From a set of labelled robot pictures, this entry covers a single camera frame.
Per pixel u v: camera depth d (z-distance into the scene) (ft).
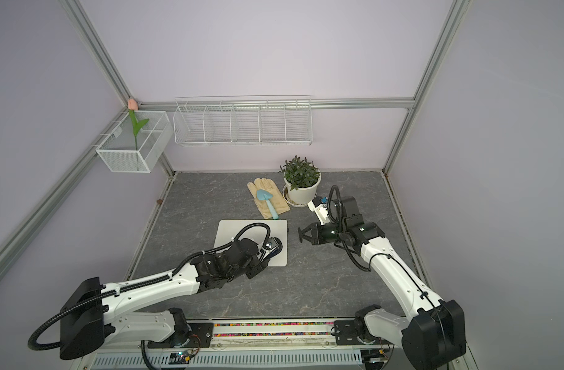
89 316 1.30
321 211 2.32
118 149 2.72
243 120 3.24
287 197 3.56
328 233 2.19
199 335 2.42
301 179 3.10
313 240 2.18
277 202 3.56
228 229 3.28
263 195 3.56
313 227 2.36
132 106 2.92
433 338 1.29
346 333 2.42
